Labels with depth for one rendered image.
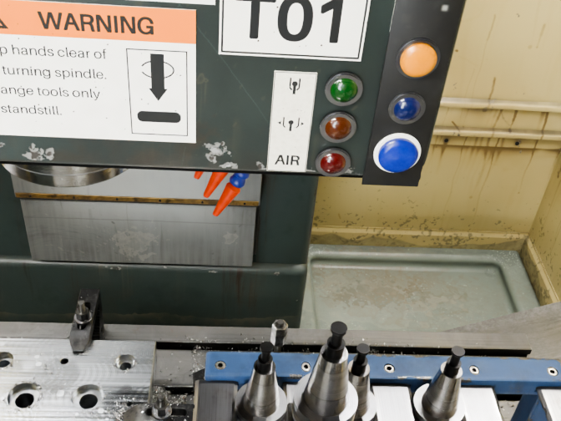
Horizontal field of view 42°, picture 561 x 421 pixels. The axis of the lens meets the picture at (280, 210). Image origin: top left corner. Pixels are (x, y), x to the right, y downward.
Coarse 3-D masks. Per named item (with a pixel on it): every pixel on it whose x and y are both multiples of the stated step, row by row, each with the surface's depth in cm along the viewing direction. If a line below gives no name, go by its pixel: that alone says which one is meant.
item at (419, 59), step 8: (408, 48) 49; (416, 48) 49; (424, 48) 49; (432, 48) 49; (408, 56) 49; (416, 56) 49; (424, 56) 49; (432, 56) 49; (408, 64) 50; (416, 64) 50; (424, 64) 50; (432, 64) 50; (408, 72) 50; (416, 72) 50; (424, 72) 50
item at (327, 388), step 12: (324, 348) 67; (324, 360) 66; (336, 360) 66; (312, 372) 69; (324, 372) 67; (336, 372) 66; (312, 384) 69; (324, 384) 67; (336, 384) 67; (312, 396) 69; (324, 396) 68; (336, 396) 68; (348, 396) 70; (312, 408) 70; (324, 408) 69; (336, 408) 69
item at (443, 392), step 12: (444, 372) 85; (432, 384) 87; (444, 384) 85; (456, 384) 85; (432, 396) 87; (444, 396) 86; (456, 396) 86; (432, 408) 88; (444, 408) 87; (456, 408) 88
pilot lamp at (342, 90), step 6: (336, 84) 51; (342, 84) 51; (348, 84) 51; (354, 84) 51; (336, 90) 51; (342, 90) 51; (348, 90) 51; (354, 90) 51; (336, 96) 51; (342, 96) 51; (348, 96) 51; (354, 96) 52; (342, 102) 52
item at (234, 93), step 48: (48, 0) 47; (96, 0) 47; (384, 0) 48; (384, 48) 50; (240, 96) 52; (0, 144) 54; (48, 144) 54; (96, 144) 54; (144, 144) 54; (192, 144) 54; (240, 144) 54; (336, 144) 55
